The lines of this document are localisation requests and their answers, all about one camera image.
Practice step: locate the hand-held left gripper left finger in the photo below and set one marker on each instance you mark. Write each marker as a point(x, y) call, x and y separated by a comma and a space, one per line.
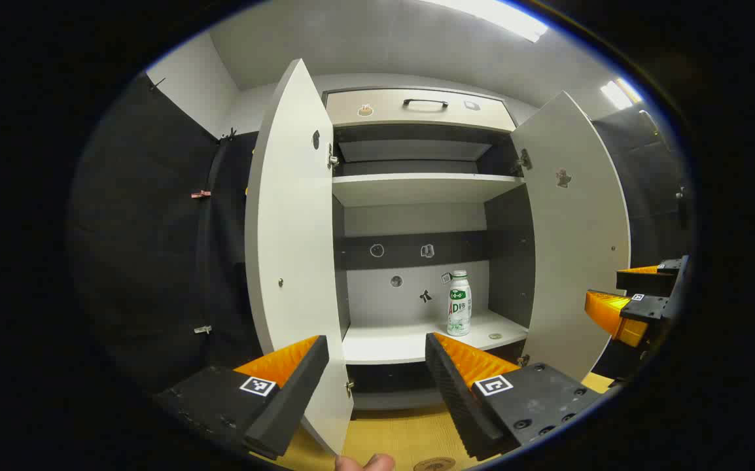
point(286, 405)

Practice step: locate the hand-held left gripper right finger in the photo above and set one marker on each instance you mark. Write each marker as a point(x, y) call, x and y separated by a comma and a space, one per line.
point(456, 399)

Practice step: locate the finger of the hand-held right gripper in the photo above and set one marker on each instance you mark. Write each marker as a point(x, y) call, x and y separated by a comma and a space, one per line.
point(646, 282)
point(613, 314)

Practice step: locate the pale cabinet door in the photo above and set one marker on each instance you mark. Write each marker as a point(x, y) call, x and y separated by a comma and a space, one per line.
point(580, 261)
point(292, 229)

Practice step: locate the round brown coaster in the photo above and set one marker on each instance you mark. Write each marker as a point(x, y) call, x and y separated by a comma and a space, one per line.
point(434, 465)

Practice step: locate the white bottle with green label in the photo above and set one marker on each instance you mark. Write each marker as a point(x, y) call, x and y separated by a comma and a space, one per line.
point(458, 307)

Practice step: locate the ceiling light panel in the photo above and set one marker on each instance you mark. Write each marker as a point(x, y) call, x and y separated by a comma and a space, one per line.
point(495, 16)
point(619, 95)

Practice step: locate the black backdrop cloth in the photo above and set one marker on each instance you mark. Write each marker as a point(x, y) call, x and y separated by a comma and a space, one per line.
point(142, 248)

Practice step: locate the red clip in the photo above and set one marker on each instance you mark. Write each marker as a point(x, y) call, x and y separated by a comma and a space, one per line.
point(201, 194)

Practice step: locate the black binder clip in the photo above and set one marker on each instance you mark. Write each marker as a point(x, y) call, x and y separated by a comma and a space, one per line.
point(229, 135)
point(156, 84)

